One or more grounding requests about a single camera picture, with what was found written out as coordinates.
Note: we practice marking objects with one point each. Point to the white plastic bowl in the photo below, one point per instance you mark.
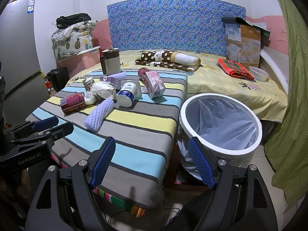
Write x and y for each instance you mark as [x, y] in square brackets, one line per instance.
[258, 74]

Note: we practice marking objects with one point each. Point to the grey refrigerator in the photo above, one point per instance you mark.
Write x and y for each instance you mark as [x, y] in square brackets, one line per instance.
[25, 88]

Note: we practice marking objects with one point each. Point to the red soda can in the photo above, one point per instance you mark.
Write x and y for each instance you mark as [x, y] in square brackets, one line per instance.
[72, 103]

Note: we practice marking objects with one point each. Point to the yellow bed sheet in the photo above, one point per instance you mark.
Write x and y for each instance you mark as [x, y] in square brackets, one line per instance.
[266, 99]

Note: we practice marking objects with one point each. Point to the brown white mug tumbler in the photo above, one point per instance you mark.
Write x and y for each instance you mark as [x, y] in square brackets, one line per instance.
[110, 61]

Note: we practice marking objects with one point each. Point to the striped table cloth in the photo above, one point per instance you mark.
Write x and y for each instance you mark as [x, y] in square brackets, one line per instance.
[144, 135]

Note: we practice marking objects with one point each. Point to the pineapple print bedding pile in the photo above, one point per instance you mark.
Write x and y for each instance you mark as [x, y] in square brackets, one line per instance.
[72, 40]

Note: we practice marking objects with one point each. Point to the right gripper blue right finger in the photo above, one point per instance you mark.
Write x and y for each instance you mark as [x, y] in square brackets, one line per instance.
[205, 162]

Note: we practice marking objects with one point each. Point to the pink milk carton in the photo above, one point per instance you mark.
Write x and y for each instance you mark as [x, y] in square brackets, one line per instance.
[154, 84]

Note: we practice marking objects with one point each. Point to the white blue yogurt cup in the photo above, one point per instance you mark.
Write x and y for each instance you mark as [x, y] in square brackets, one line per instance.
[130, 92]

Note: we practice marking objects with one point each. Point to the green curtain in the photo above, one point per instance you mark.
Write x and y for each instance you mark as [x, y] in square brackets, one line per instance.
[286, 148]

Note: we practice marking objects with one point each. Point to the red plaid folded cloth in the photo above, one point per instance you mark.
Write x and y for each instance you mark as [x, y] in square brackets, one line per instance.
[234, 69]

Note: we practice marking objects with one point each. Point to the grey trash bag liner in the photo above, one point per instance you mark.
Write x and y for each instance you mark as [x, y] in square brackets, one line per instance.
[220, 122]

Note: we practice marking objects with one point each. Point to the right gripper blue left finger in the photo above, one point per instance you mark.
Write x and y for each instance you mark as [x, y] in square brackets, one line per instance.
[99, 162]

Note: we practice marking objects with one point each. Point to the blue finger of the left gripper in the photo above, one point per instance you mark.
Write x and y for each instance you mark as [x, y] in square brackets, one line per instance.
[45, 124]
[50, 136]

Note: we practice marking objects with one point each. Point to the red cartoon can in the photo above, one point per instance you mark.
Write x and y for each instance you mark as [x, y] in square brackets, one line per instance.
[141, 72]

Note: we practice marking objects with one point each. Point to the bedding cardboard box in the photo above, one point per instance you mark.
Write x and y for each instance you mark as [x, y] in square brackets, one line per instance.
[244, 41]

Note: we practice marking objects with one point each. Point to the white round trash bin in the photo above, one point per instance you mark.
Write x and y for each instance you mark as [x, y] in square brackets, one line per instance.
[220, 129]

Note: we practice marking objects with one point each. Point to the beige paper bag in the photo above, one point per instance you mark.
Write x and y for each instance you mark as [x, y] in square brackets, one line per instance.
[103, 91]

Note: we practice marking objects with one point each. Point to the pink storage box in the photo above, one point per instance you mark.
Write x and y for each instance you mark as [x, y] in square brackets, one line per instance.
[81, 61]

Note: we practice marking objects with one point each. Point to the patterned paper cup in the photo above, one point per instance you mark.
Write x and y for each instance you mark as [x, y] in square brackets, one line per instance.
[88, 83]

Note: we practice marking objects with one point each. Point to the purple small carton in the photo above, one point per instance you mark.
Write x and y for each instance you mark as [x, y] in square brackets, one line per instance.
[111, 81]

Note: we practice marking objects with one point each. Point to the brown polka dot blanket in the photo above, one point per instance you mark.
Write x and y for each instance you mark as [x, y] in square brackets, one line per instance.
[169, 59]

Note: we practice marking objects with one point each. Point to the white tissue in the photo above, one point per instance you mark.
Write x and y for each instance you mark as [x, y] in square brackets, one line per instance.
[89, 98]

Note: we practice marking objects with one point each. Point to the black bag on floor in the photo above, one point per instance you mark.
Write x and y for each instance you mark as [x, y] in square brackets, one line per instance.
[58, 77]

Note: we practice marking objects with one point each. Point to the blue patterned headboard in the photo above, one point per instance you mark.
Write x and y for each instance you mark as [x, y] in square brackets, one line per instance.
[184, 25]

